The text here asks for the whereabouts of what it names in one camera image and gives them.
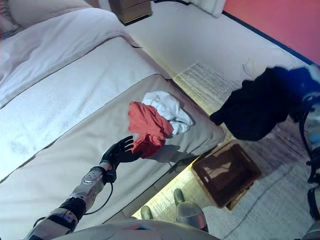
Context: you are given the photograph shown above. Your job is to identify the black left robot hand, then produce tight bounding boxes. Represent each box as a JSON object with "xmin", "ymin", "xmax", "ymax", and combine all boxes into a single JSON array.
[{"xmin": 99, "ymin": 135, "xmax": 143, "ymax": 171}]

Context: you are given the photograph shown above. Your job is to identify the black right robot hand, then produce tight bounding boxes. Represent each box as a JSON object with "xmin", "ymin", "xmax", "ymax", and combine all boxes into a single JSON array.
[{"xmin": 274, "ymin": 63, "xmax": 320, "ymax": 97}]

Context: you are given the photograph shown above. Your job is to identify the red garment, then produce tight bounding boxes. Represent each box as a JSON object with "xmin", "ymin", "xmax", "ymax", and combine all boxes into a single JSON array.
[{"xmin": 127, "ymin": 101, "xmax": 175, "ymax": 160}]

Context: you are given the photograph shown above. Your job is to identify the black garment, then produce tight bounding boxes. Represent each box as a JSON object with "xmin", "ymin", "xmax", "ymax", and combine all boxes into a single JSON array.
[{"xmin": 209, "ymin": 66, "xmax": 308, "ymax": 142}]

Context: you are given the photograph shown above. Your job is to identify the white garment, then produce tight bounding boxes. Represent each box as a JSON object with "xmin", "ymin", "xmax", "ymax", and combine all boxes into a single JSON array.
[{"xmin": 141, "ymin": 91, "xmax": 196, "ymax": 136}]

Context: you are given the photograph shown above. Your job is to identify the beige covered bed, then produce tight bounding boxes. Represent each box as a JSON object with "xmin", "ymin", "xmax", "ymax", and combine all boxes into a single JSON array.
[{"xmin": 0, "ymin": 7, "xmax": 227, "ymax": 240}]

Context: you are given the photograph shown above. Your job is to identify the brown woven basket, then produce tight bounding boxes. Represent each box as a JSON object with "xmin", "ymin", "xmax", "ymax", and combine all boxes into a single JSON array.
[{"xmin": 191, "ymin": 139, "xmax": 263, "ymax": 211}]

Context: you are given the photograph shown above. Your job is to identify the grey robot torso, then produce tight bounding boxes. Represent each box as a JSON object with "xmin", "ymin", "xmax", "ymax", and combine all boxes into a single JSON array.
[{"xmin": 52, "ymin": 219, "xmax": 218, "ymax": 240}]

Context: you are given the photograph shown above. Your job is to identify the light striped floor rug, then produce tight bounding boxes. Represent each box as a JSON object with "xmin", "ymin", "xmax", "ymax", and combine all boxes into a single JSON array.
[{"xmin": 132, "ymin": 61, "xmax": 320, "ymax": 240}]

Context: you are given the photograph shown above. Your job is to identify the wooden nightstand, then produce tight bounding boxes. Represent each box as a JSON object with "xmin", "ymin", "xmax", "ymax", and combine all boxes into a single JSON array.
[{"xmin": 109, "ymin": 0, "xmax": 153, "ymax": 25}]

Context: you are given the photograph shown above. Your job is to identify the white pillow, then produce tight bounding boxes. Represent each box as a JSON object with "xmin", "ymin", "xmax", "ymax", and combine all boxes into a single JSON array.
[{"xmin": 7, "ymin": 0, "xmax": 93, "ymax": 28}]

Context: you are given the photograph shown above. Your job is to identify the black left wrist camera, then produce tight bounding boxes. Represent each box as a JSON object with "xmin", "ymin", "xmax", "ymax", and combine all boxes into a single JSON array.
[{"xmin": 103, "ymin": 169, "xmax": 117, "ymax": 184}]

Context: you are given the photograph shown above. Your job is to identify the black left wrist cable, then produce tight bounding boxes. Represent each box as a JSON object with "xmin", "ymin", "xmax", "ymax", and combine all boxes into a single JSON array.
[{"xmin": 84, "ymin": 181, "xmax": 115, "ymax": 216}]

